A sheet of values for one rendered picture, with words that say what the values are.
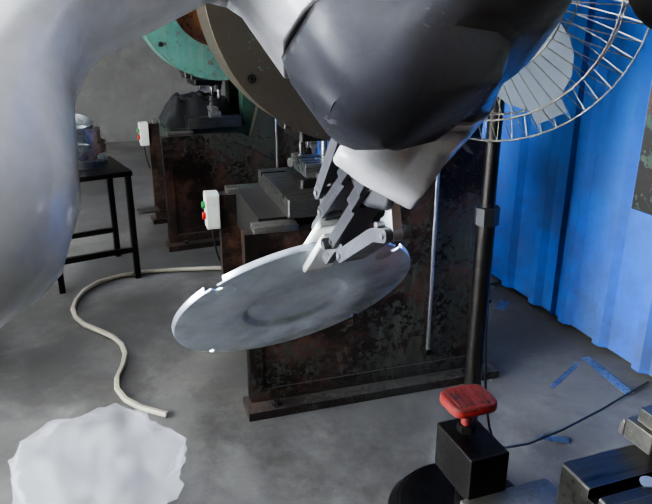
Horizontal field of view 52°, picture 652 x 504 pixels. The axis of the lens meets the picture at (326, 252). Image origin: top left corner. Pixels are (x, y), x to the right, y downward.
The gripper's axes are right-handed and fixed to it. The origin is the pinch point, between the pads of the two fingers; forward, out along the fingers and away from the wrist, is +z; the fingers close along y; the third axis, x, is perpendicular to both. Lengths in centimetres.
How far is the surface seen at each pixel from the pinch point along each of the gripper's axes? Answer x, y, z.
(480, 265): -66, 17, 62
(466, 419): -25.4, -17.8, 26.7
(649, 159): -33.8, -1.2, -11.8
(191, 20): -65, 213, 187
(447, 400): -22.6, -14.8, 25.2
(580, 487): -32.2, -30.5, 18.4
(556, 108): -68, 31, 24
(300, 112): -44, 72, 75
